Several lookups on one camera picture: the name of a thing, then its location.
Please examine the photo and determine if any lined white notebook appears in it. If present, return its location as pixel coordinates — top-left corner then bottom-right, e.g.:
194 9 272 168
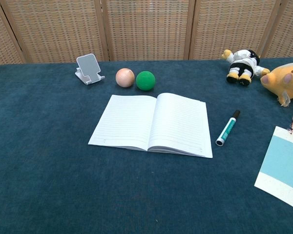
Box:
87 92 213 158

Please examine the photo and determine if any green ball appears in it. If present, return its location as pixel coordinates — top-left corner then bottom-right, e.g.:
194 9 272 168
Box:
135 71 156 92

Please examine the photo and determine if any black white plush toy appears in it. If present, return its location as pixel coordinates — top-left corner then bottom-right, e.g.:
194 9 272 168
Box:
221 49 271 86

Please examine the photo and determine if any dark teal table cloth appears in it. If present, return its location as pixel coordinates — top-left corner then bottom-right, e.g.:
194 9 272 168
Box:
0 57 293 234

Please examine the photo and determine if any peach coloured ball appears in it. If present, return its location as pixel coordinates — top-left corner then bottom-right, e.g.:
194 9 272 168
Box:
115 68 135 88

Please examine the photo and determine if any woven rattan folding screen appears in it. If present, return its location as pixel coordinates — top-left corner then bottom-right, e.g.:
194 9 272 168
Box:
0 0 293 66

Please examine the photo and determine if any yellow plush toy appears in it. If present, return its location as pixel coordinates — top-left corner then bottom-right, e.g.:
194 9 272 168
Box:
260 59 293 107

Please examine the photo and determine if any green white marker pen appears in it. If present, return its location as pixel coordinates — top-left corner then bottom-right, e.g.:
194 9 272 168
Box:
215 110 241 147

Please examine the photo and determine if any white folding phone stand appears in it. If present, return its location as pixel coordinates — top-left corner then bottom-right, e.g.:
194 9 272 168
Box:
75 53 105 86

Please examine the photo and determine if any light blue white tasselled bookmark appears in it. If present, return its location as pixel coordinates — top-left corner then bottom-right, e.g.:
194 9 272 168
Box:
254 112 293 208

